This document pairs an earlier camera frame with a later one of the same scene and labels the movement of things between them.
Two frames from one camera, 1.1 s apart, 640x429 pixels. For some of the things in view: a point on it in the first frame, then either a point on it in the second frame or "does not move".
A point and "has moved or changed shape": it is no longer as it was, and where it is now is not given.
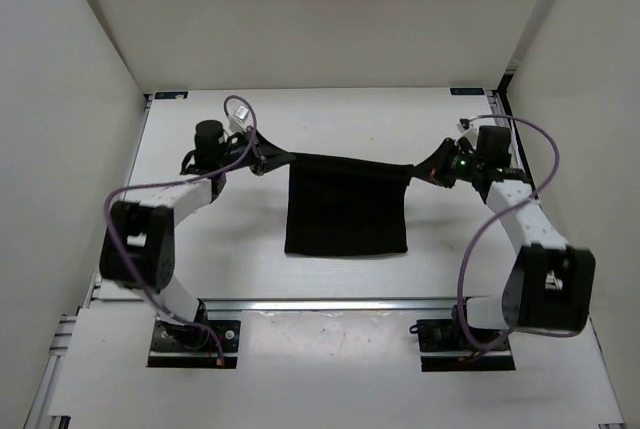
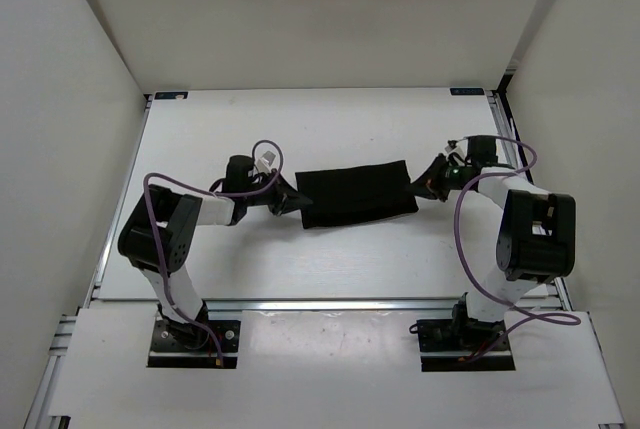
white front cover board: [325, 366] does not move
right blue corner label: [467, 91] does not move
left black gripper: [264, 155] → [285, 197]
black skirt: [346, 207] has moved or changed shape
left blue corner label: [181, 95] does not move
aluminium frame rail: [295, 304] does not move
